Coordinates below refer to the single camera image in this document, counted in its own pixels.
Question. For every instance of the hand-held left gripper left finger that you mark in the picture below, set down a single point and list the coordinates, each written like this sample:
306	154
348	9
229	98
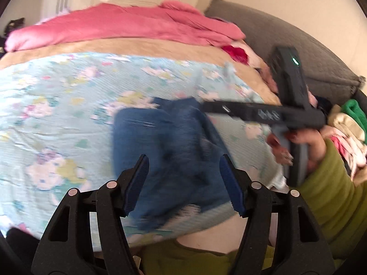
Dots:
137	184

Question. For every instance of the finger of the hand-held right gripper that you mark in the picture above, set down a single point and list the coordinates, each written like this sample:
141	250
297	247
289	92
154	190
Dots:
223	108

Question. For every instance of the tan blanket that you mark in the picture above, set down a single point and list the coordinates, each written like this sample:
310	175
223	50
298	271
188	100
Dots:
129	45

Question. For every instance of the pink and white garment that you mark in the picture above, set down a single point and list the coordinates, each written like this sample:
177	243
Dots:
348	151

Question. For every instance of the person's right hand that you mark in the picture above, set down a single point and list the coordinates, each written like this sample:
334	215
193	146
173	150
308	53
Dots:
314	143

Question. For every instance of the cartoon print blue blanket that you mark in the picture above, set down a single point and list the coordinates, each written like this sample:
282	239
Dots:
57	120

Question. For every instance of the black bag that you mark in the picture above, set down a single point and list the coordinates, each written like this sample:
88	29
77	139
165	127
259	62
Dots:
1	48

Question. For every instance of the person's green top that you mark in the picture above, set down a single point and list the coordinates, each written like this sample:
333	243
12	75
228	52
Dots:
183	260

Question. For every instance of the blue denim garment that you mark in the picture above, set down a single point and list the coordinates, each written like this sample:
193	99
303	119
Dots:
172	151

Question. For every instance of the person's right forearm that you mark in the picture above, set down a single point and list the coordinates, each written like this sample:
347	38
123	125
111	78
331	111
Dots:
329	197

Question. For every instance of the green garment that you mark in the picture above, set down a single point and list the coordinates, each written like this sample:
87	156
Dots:
355	111

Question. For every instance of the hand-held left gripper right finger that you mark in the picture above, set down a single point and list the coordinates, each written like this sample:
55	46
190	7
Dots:
232	190

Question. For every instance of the cream garment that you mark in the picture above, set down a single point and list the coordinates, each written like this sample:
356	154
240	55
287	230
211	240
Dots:
342	121

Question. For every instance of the grey quilted headboard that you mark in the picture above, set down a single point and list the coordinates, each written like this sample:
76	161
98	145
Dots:
286	25

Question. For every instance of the pink duvet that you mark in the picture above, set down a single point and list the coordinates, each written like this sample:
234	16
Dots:
114	23

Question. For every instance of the navy cloth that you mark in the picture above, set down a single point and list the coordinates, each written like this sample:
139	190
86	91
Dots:
324	104

